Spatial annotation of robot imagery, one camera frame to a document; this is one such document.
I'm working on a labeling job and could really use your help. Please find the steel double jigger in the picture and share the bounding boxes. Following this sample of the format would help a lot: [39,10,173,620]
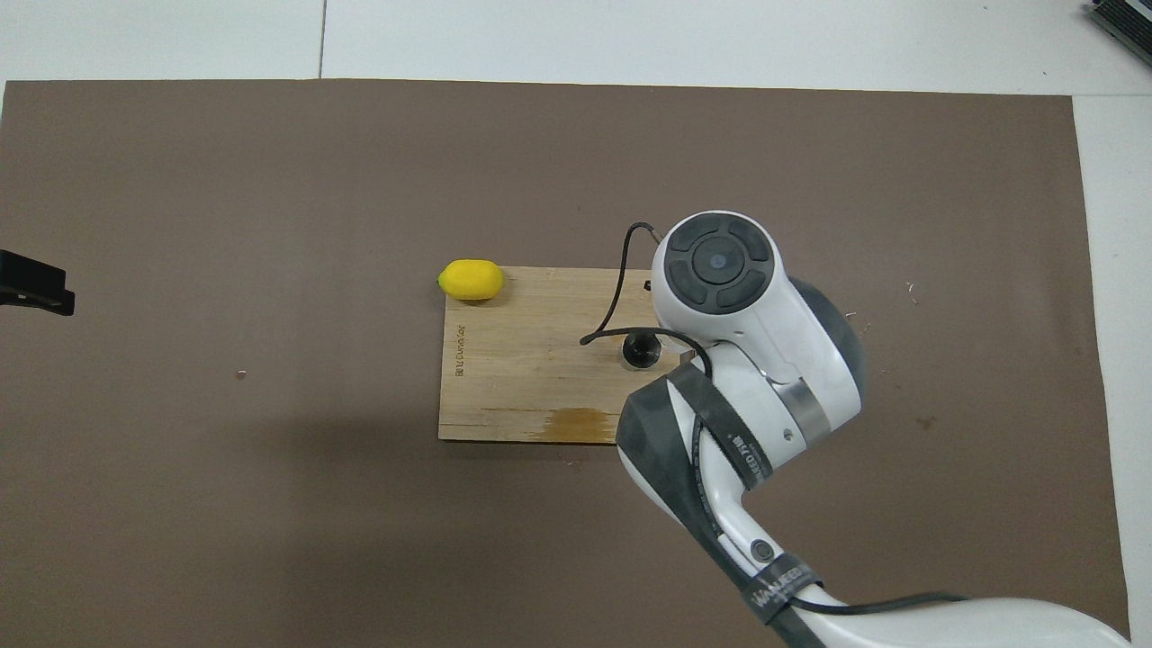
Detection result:
[621,331,663,371]

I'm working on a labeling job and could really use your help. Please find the brown table mat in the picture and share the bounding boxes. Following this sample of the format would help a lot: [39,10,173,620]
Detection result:
[0,79,1133,648]

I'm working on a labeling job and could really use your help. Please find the yellow lemon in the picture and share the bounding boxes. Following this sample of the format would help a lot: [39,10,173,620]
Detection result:
[437,259,505,302]

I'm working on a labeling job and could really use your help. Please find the wooden cutting board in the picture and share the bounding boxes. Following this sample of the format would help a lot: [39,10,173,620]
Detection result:
[438,266,687,446]

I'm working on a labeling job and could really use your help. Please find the grey ribbed device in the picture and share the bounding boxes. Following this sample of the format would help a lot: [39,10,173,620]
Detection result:
[1084,0,1152,66]

